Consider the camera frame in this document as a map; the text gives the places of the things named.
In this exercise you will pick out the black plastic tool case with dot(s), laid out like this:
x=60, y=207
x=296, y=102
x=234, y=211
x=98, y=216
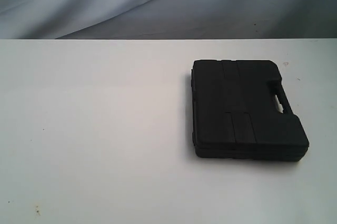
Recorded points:
x=240, y=111

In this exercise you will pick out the white backdrop cloth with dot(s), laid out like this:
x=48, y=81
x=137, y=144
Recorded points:
x=167, y=19

